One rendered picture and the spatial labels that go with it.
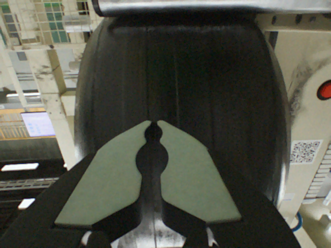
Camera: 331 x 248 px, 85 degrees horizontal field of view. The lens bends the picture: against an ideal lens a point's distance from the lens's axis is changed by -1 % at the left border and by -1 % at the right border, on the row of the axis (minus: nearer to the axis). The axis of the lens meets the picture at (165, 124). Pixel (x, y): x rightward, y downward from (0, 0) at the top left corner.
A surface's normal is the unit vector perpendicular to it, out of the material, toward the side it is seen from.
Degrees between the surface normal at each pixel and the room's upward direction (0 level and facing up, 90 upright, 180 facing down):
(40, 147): 90
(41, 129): 90
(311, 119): 90
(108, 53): 137
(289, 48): 90
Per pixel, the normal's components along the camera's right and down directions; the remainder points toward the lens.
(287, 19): -1.00, 0.04
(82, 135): -0.66, 0.01
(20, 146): 0.07, 0.46
